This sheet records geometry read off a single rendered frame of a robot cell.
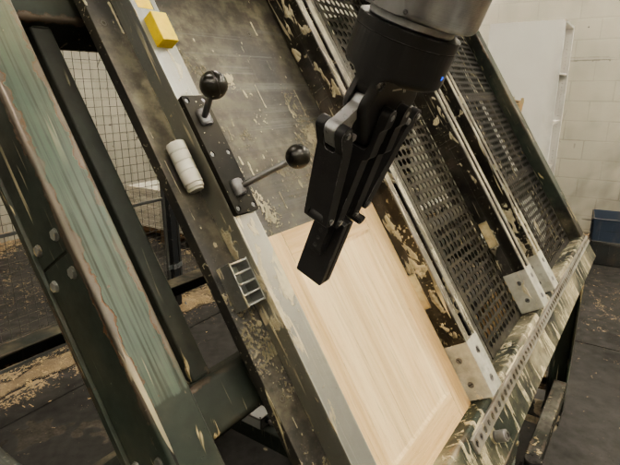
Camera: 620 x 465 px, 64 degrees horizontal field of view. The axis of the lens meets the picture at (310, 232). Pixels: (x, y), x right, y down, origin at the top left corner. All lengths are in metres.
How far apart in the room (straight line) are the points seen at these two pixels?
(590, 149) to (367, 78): 5.72
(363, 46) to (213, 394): 0.53
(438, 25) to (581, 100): 5.70
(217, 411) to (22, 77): 0.48
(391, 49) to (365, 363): 0.64
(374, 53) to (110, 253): 0.39
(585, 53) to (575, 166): 1.15
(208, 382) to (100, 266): 0.24
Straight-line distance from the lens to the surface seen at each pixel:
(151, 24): 0.86
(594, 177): 6.08
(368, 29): 0.36
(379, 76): 0.35
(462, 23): 0.35
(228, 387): 0.75
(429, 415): 1.02
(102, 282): 0.59
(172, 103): 0.81
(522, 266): 1.58
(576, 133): 6.05
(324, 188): 0.38
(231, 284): 0.73
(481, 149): 1.72
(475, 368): 1.13
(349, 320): 0.89
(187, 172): 0.76
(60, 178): 0.63
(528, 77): 4.68
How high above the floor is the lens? 1.54
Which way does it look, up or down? 16 degrees down
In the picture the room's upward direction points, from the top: straight up
